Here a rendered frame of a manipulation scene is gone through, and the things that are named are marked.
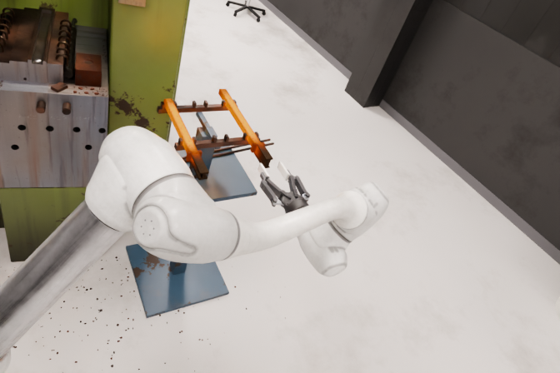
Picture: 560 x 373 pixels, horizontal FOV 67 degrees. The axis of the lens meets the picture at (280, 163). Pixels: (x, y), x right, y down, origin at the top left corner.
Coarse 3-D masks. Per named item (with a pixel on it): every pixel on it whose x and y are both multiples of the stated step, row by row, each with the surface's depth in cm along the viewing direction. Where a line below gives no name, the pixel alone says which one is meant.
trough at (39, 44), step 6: (42, 12) 166; (48, 12) 167; (42, 18) 163; (48, 18) 164; (42, 24) 159; (48, 24) 160; (42, 30) 156; (36, 36) 149; (42, 36) 153; (36, 42) 148; (42, 42) 150; (36, 48) 146; (42, 48) 147; (36, 54) 143; (42, 54) 144; (42, 60) 142
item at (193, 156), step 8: (168, 104) 151; (168, 112) 150; (176, 112) 148; (176, 120) 145; (176, 128) 144; (184, 128) 143; (184, 136) 140; (184, 144) 138; (192, 144) 138; (192, 152) 134; (200, 152) 135; (192, 160) 135; (200, 160) 132; (200, 168) 129; (200, 176) 130
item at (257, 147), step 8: (224, 96) 166; (232, 104) 163; (232, 112) 160; (240, 112) 160; (240, 120) 156; (240, 128) 156; (248, 128) 154; (248, 136) 150; (256, 136) 151; (256, 144) 147; (264, 144) 148; (256, 152) 148; (264, 152) 143; (264, 160) 144
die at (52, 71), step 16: (16, 16) 160; (32, 16) 161; (64, 16) 168; (16, 32) 151; (32, 32) 152; (48, 32) 153; (64, 32) 158; (0, 48) 141; (16, 48) 142; (32, 48) 143; (48, 48) 146; (0, 64) 136; (16, 64) 137; (32, 64) 139; (48, 64) 140; (64, 64) 150; (16, 80) 141; (32, 80) 142; (48, 80) 144
